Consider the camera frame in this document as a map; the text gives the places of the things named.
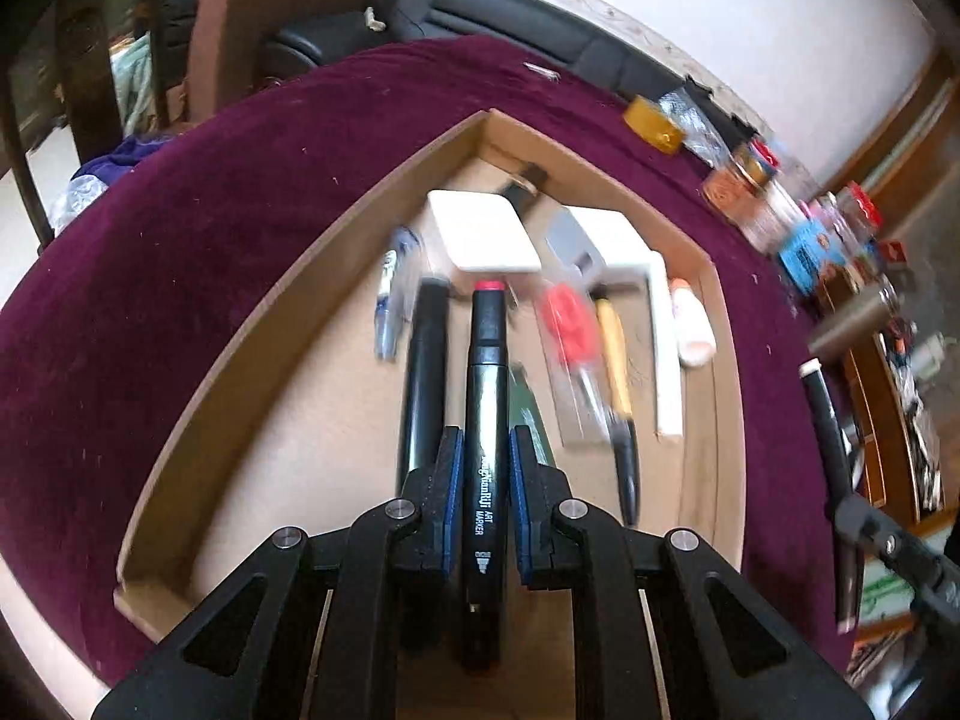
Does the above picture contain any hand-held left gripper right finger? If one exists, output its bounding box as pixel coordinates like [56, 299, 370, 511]
[508, 426, 875, 720]

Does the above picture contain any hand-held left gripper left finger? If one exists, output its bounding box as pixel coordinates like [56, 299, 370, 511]
[90, 426, 466, 720]

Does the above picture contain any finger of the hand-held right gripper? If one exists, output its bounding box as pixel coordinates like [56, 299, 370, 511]
[836, 495, 960, 616]

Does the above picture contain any dark green marker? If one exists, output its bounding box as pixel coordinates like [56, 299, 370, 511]
[506, 362, 560, 466]

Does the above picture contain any black marker red end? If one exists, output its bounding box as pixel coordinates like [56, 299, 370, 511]
[454, 279, 511, 672]

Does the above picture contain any black marker grey end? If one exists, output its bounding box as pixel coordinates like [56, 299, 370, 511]
[395, 277, 453, 496]

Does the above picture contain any black marker white end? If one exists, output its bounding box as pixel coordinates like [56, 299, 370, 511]
[799, 358, 863, 631]

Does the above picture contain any yellow and black pen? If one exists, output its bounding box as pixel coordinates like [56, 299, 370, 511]
[592, 289, 642, 526]

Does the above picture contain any clear packet with red ring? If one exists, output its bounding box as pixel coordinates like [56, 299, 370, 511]
[536, 270, 612, 443]

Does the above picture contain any cardboard box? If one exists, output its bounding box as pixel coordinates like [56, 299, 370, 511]
[112, 109, 747, 720]

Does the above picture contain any white square box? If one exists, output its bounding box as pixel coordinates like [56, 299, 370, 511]
[426, 190, 542, 275]

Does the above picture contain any wooden counter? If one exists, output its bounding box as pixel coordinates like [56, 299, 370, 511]
[844, 315, 950, 533]

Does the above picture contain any long white box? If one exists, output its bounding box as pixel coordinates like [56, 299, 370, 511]
[566, 206, 685, 440]

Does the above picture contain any bronze thermos bottle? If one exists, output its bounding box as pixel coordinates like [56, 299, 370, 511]
[808, 286, 901, 365]

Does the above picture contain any blue and white pen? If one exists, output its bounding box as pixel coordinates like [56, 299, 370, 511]
[373, 225, 425, 362]

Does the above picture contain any white bottle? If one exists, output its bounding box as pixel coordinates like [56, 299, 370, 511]
[667, 276, 717, 368]

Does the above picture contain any grey block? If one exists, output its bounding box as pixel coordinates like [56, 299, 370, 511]
[544, 210, 608, 278]

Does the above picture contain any clear jar with blue label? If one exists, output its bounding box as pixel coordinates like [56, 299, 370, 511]
[776, 184, 884, 297]

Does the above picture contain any small black object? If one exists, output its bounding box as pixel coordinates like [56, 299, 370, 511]
[501, 161, 552, 211]

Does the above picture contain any amber jar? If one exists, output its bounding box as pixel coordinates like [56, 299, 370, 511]
[701, 165, 758, 222]

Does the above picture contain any yellow tape roll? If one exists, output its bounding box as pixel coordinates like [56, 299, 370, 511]
[624, 95, 687, 158]

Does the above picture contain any small jar with red lid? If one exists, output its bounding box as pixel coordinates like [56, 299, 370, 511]
[731, 136, 785, 188]

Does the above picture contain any purple tablecloth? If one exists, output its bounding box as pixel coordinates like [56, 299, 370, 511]
[0, 36, 863, 683]

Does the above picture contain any clear plastic bag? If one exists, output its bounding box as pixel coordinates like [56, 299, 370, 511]
[658, 86, 725, 162]

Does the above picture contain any black leather sofa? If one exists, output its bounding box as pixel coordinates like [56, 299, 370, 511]
[259, 0, 751, 136]

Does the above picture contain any purple cloth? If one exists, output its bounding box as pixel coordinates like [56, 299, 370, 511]
[71, 131, 185, 188]

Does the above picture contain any teal cloth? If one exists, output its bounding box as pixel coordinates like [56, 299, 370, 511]
[112, 41, 170, 140]

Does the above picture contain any maroon chair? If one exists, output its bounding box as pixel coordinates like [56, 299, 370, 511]
[161, 0, 410, 125]

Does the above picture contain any dark wooden chair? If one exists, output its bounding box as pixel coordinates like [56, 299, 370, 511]
[0, 0, 173, 241]

